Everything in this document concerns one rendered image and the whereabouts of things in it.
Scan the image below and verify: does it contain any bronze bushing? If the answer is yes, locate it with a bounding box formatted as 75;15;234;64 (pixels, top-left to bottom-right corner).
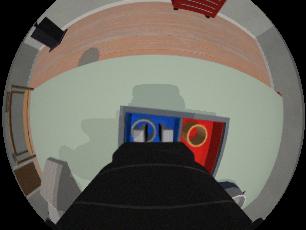
182;122;208;147

